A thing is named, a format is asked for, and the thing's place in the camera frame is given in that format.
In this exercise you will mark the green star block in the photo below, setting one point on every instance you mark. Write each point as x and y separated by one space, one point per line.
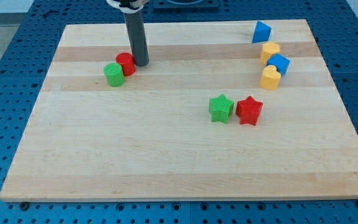
220 108

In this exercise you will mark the red star block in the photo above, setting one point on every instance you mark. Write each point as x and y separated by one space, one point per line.
248 110

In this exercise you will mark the wooden board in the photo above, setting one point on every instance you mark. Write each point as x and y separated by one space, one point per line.
152 138

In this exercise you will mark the red cylinder block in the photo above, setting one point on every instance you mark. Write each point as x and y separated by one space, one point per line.
126 61

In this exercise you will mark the green cylinder block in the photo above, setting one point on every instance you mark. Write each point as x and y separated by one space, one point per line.
114 74

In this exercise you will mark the yellow heart block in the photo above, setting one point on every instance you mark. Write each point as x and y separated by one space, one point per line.
270 78

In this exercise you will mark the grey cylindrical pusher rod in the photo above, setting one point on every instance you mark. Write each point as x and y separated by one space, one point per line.
137 38

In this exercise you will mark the yellow hexagon block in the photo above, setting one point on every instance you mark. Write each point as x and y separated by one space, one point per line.
267 51

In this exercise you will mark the blue cube block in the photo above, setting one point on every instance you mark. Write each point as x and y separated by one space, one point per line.
280 62

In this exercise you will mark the blue triangular prism block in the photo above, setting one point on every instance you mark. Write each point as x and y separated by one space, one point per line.
261 33

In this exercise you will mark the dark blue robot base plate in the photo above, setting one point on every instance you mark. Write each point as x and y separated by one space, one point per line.
164 5

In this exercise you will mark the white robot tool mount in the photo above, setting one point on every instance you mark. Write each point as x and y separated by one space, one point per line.
127 6

